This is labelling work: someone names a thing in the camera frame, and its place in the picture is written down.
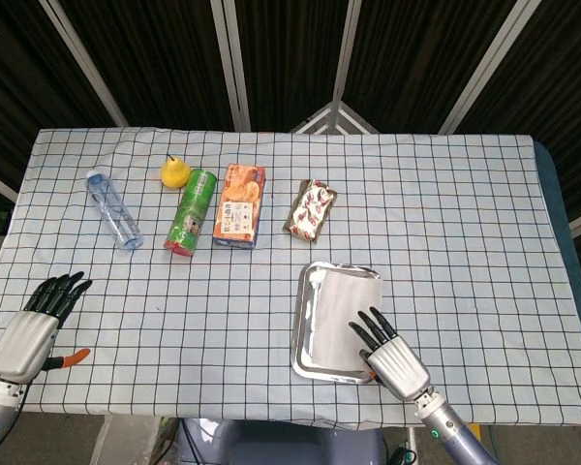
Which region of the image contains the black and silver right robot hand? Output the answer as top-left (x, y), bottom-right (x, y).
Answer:
top-left (347, 306), bottom-right (435, 402)

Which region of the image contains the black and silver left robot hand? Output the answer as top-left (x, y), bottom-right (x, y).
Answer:
top-left (0, 270), bottom-right (93, 387)

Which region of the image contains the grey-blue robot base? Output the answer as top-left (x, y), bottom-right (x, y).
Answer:
top-left (173, 418), bottom-right (386, 465)

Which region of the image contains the silver metal tray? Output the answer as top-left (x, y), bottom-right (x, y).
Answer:
top-left (290, 260), bottom-right (382, 386)

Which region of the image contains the clear plastic water bottle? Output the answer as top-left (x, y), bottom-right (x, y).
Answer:
top-left (85, 168), bottom-right (144, 252)

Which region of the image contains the red white snack packet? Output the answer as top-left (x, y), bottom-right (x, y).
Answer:
top-left (283, 177), bottom-right (340, 245)

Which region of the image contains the white black-checked tablecloth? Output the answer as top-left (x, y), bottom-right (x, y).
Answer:
top-left (0, 126), bottom-right (581, 432)

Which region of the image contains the green chips can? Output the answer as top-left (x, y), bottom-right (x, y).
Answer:
top-left (163, 167), bottom-right (219, 258)

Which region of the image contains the blue table body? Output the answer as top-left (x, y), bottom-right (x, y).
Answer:
top-left (532, 139), bottom-right (581, 422)

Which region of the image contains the orange biscuit box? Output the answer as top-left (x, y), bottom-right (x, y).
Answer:
top-left (211, 163), bottom-right (267, 251)

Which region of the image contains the yellow pear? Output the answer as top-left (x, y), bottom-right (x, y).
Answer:
top-left (160, 153), bottom-right (193, 189)

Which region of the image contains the white metal screen foot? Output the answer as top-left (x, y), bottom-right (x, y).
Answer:
top-left (290, 101), bottom-right (380, 136)

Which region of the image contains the dark folding screen panel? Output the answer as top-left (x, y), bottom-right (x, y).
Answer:
top-left (343, 0), bottom-right (519, 135)
top-left (57, 0), bottom-right (236, 132)
top-left (234, 0), bottom-right (350, 133)
top-left (454, 0), bottom-right (581, 229)
top-left (0, 0), bottom-right (122, 195)

